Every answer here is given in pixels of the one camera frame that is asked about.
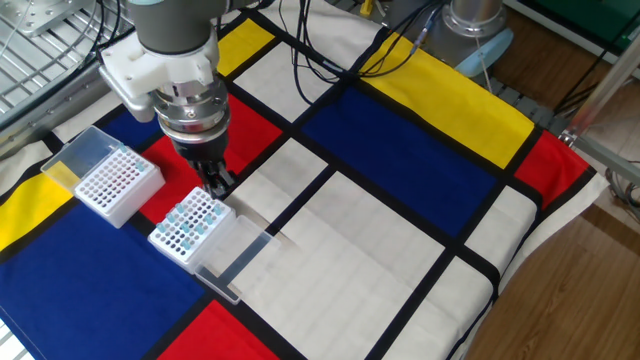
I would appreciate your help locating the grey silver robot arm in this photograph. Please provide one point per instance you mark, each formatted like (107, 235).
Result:
(170, 30)

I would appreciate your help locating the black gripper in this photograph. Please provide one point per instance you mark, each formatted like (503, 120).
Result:
(202, 150)

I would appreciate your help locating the white pipette tip box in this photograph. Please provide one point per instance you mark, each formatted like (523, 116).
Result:
(115, 192)
(172, 245)

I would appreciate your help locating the aluminium profile frame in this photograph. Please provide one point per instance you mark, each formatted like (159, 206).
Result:
(605, 87)

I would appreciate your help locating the colour block tablecloth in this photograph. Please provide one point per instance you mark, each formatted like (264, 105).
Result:
(375, 160)

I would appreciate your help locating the silver metal mounting plate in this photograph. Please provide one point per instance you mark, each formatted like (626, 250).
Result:
(45, 12)

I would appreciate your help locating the yellow plastic clamp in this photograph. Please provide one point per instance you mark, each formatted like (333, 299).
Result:
(366, 7)

